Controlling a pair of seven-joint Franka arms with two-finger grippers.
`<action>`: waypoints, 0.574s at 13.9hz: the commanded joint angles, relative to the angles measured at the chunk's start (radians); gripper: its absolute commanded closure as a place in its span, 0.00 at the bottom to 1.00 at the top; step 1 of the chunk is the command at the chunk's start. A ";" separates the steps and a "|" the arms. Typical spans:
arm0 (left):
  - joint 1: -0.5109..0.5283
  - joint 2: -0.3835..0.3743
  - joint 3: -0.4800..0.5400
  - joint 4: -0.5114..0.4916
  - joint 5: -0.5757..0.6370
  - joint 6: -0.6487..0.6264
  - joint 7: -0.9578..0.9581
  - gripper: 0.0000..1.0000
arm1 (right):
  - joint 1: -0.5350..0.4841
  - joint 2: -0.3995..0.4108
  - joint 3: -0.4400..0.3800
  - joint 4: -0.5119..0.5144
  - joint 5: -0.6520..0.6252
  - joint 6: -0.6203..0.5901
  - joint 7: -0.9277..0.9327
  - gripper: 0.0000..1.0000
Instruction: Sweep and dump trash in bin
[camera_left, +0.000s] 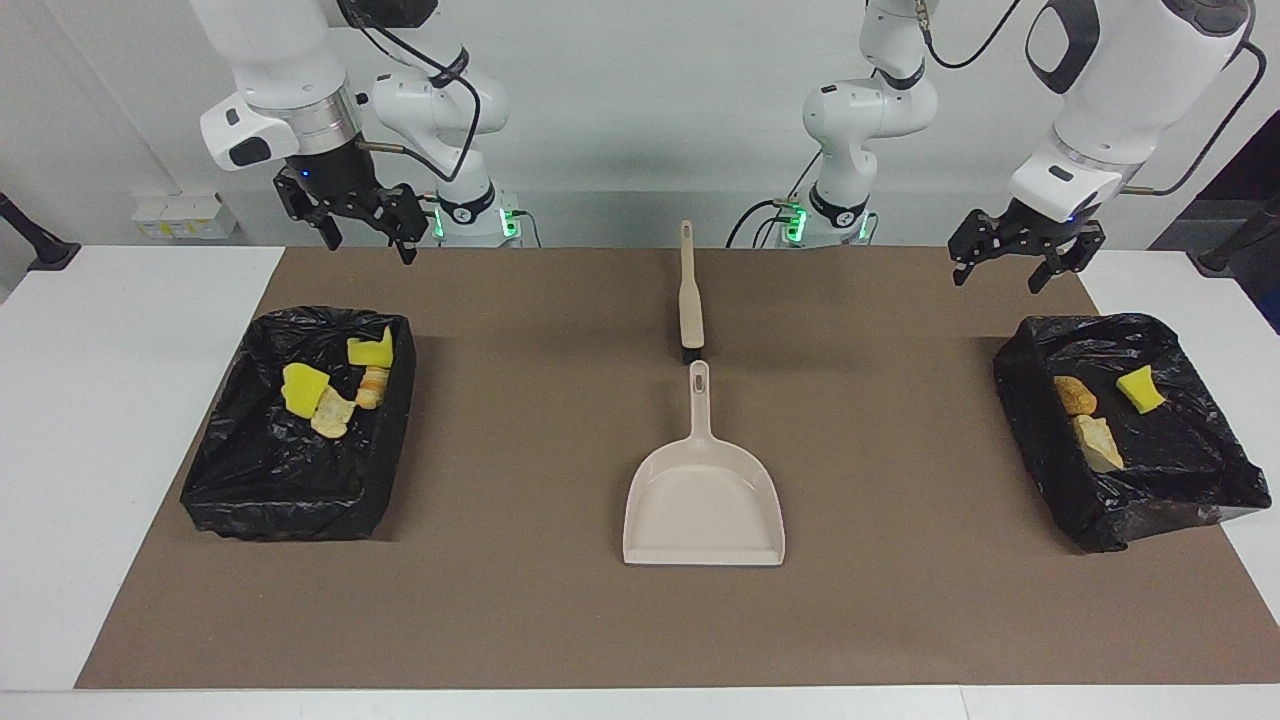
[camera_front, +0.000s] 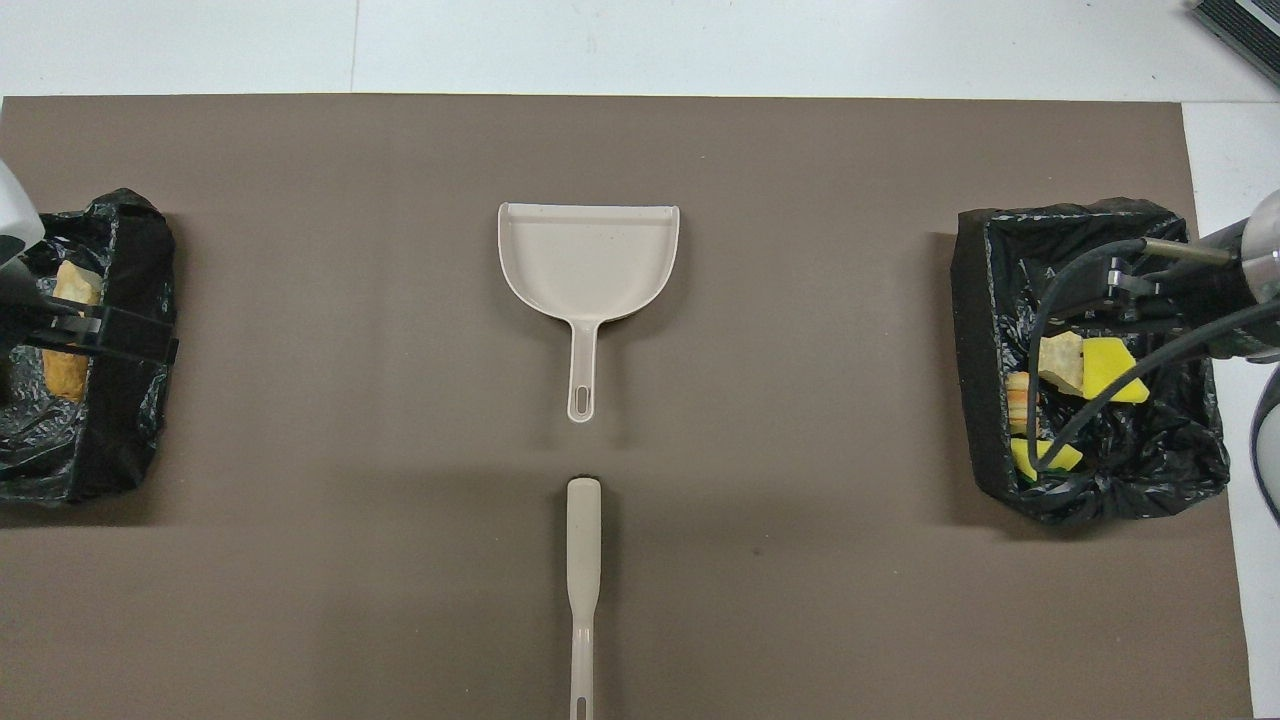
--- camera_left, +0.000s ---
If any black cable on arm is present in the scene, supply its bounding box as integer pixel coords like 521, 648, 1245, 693
345, 0, 483, 184
915, 0, 1256, 196

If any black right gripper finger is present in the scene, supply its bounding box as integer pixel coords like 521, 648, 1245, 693
273, 170, 343, 251
385, 185, 431, 266

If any large yellow sponge piece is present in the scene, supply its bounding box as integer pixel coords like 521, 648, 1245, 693
282, 362, 331, 418

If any brown table mat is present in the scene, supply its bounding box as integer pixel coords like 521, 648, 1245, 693
75, 247, 1280, 691

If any small yellow sponge wedge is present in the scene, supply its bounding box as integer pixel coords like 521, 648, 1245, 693
1116, 365, 1167, 415

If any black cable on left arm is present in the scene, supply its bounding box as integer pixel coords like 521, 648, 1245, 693
915, 0, 1256, 196

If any pale crumbly bread chunk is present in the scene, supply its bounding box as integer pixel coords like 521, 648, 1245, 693
311, 387, 357, 439

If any white box on floor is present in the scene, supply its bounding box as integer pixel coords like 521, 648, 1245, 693
132, 192, 239, 242

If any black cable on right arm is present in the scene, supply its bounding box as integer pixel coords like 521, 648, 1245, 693
345, 0, 483, 184

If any bin lined with black bag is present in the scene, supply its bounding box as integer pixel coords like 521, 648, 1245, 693
993, 313, 1273, 554
180, 306, 417, 543

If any wooden brush with black bristles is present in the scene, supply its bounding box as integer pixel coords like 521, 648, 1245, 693
678, 220, 707, 366

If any beige plastic dustpan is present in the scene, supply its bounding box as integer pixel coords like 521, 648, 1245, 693
622, 360, 787, 568

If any brown bread roll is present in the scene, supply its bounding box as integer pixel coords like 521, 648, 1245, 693
1053, 375, 1099, 417

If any black stand pole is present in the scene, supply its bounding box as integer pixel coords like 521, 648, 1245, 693
1197, 197, 1280, 276
0, 190, 81, 272

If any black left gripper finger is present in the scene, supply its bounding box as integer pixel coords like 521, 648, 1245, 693
948, 208, 1011, 288
1028, 225, 1107, 295

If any pale cream bread chunk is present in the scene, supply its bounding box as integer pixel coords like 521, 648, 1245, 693
1072, 414, 1126, 473

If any notched yellow sponge piece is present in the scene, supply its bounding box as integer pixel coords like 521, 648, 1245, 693
347, 327, 396, 368

